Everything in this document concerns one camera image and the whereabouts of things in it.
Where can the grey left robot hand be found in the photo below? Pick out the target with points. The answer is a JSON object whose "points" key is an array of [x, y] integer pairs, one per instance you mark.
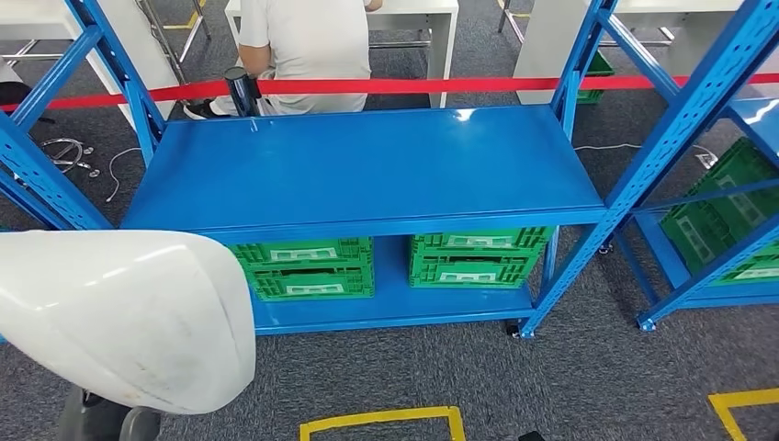
{"points": [[91, 423]]}

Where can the white plastic shell part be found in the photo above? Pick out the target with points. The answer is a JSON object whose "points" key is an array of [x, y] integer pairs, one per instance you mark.
{"points": [[121, 316]]}

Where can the yellow floor tape square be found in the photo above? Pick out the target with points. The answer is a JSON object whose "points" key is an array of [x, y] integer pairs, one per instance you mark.
{"points": [[377, 417], [742, 399]]}

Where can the black office chair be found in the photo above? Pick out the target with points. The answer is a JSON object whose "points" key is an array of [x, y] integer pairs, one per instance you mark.
{"points": [[15, 92]]}

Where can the blue metal shelving rack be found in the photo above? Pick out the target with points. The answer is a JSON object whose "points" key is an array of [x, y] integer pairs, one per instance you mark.
{"points": [[742, 293], [365, 164]]}

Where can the person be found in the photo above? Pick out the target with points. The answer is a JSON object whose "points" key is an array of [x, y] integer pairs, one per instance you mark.
{"points": [[310, 48]]}

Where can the red barrier belt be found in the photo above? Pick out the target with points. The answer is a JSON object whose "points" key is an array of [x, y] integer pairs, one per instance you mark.
{"points": [[426, 85]]}

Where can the black stanchion post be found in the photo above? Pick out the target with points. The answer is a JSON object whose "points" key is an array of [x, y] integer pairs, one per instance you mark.
{"points": [[242, 91]]}

